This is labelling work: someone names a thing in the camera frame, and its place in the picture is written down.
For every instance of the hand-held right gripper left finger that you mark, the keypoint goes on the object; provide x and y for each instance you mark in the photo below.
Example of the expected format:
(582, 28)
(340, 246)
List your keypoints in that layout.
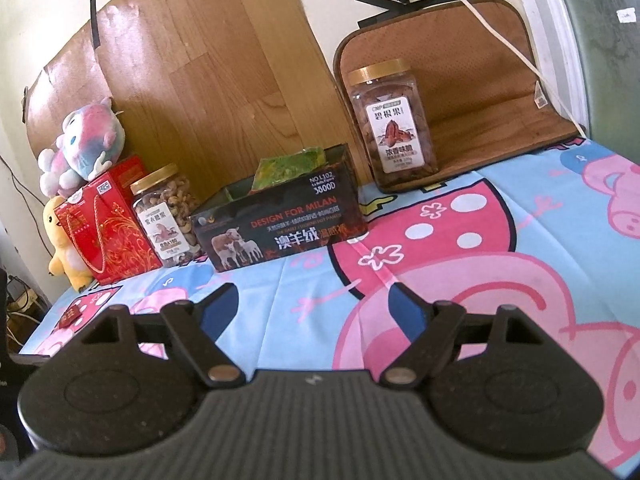
(200, 342)

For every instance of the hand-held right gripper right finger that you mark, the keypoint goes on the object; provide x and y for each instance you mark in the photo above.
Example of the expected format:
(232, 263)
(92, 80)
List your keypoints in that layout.
(400, 310)

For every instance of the black cardboard box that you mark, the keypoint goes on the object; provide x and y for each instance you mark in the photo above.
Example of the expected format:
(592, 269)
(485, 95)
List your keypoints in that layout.
(290, 225)

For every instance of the green snack packet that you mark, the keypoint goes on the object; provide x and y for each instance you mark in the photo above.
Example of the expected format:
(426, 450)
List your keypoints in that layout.
(290, 167)

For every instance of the cashew nut jar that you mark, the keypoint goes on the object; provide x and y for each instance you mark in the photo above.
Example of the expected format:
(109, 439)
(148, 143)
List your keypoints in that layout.
(167, 215)

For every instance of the small red packet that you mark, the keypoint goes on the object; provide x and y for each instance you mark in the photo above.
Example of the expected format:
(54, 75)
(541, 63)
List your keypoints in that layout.
(69, 316)

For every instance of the red gift bag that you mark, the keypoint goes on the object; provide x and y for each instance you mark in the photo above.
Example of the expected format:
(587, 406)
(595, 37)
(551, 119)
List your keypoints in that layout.
(107, 230)

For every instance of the printed blanket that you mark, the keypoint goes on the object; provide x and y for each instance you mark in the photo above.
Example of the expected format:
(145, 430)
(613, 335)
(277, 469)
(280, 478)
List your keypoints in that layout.
(525, 230)

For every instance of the yellow plush toy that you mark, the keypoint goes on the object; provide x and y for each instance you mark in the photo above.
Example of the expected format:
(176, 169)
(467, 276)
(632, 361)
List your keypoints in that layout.
(62, 245)

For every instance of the beige power strip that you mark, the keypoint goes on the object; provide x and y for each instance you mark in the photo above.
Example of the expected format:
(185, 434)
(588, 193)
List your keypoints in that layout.
(27, 317)

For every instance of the pecan nut jar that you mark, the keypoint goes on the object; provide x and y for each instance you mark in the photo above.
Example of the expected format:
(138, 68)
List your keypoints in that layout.
(395, 130)

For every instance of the pink plush toy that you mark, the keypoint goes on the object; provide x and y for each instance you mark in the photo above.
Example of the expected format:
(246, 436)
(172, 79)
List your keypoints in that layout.
(85, 145)

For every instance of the brown mat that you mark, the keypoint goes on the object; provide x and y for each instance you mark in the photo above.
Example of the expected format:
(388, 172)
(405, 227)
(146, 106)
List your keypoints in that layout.
(480, 75)

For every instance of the wooden board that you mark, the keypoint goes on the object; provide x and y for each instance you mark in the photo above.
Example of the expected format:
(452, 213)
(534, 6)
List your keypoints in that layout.
(210, 60)

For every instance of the white window frame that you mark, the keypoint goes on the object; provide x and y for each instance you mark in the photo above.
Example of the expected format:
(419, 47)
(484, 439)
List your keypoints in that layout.
(565, 35)

